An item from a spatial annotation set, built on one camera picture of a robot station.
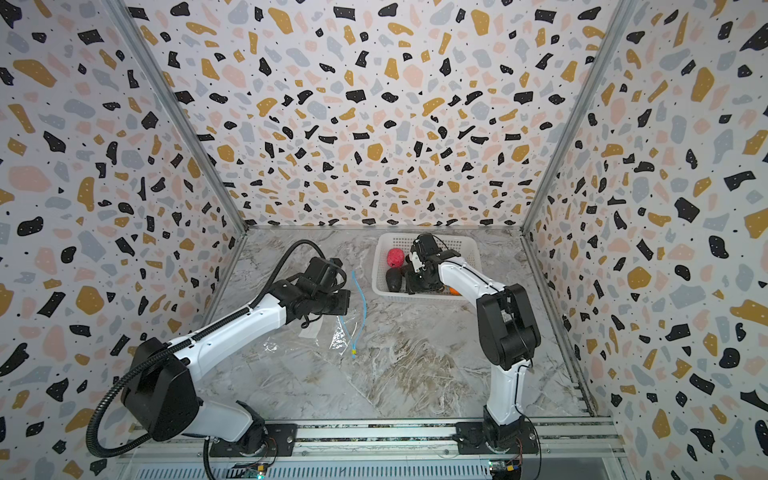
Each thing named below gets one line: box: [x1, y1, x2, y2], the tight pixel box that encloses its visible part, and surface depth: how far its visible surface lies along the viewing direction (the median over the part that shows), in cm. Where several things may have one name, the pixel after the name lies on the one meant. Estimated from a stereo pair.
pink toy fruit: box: [386, 248, 405, 269], surface depth 108 cm
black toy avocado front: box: [386, 268, 402, 292], surface depth 103 cm
